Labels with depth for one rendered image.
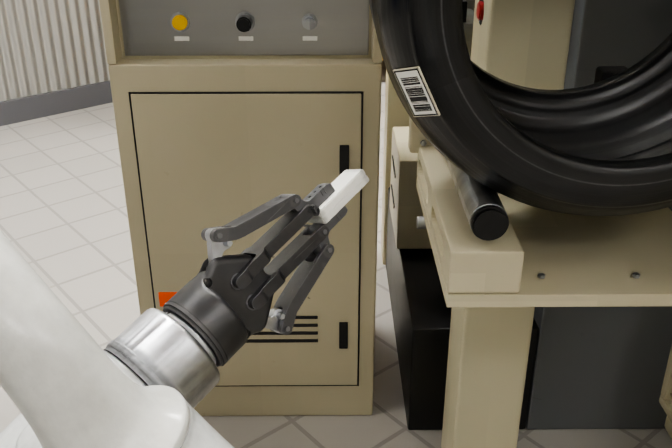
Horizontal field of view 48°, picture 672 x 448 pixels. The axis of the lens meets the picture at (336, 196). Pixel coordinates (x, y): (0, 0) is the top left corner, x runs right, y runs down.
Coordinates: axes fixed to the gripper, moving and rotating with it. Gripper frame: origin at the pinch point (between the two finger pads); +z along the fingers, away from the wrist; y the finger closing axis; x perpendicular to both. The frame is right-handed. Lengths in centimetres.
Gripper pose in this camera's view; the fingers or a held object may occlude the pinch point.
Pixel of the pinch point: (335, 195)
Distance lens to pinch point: 75.9
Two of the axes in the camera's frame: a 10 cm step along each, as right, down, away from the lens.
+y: 5.0, 7.8, 3.7
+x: 5.9, 0.1, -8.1
